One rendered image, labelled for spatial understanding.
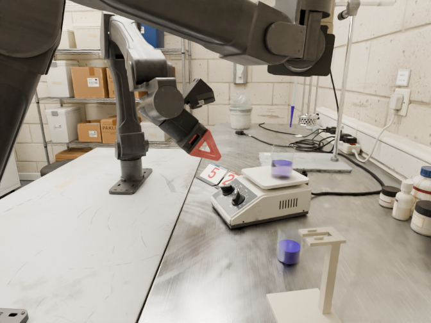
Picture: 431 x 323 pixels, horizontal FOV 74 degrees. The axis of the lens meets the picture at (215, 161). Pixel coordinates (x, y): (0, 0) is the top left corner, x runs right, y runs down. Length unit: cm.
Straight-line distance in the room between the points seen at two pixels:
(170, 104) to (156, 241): 26
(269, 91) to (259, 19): 273
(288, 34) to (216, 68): 269
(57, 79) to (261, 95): 199
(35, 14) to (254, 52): 21
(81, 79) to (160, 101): 250
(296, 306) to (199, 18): 38
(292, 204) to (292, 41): 39
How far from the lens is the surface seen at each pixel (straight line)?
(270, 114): 309
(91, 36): 295
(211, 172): 88
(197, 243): 57
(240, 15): 34
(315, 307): 46
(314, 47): 42
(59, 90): 319
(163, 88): 52
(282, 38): 36
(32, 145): 390
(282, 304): 45
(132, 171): 86
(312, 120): 104
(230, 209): 62
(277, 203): 64
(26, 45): 28
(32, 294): 54
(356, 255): 60
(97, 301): 49
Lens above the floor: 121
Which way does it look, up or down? 17 degrees down
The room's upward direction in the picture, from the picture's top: straight up
